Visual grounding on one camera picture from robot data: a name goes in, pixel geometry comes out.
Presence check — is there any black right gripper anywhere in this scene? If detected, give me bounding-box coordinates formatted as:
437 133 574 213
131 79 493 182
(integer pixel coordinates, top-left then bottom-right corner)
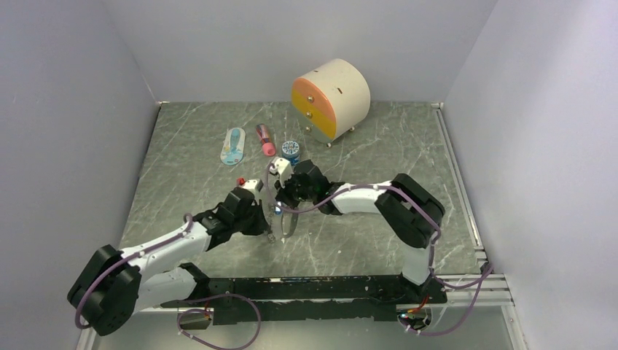
274 171 316 210

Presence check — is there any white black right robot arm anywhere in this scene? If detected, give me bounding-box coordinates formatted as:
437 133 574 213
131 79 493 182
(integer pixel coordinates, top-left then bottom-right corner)
265 157 445 303

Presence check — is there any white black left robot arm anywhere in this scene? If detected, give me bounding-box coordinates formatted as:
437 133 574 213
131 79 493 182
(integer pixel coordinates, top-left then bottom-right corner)
67 179 268 335

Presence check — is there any blue round tin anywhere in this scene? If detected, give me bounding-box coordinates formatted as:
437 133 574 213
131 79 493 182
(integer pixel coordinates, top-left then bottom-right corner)
281 140 300 166

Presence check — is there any pink marker tube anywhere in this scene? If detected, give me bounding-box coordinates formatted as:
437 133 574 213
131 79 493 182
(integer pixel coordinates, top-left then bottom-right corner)
256 123 276 157

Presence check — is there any light blue oval case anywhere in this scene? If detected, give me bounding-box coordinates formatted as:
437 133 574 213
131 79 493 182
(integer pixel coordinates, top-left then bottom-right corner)
220 128 246 166

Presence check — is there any beige round drawer cabinet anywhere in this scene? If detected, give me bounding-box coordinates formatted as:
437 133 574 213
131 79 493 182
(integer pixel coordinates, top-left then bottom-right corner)
291 58 371 147

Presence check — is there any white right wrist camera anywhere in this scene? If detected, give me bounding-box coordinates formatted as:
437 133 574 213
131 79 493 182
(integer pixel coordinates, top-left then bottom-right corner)
268 157 294 183

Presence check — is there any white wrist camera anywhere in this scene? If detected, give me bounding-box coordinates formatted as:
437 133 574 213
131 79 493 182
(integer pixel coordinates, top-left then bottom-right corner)
237 177 264 198
268 157 294 183

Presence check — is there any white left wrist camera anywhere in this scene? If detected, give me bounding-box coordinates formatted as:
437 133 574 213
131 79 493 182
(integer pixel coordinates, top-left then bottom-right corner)
237 177 264 198

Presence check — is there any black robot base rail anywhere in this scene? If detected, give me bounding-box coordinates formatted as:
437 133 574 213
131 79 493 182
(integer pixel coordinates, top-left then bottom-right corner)
161 274 447 325

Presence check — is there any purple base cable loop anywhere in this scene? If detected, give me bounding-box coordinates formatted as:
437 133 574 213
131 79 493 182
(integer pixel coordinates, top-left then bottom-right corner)
176 293 262 350

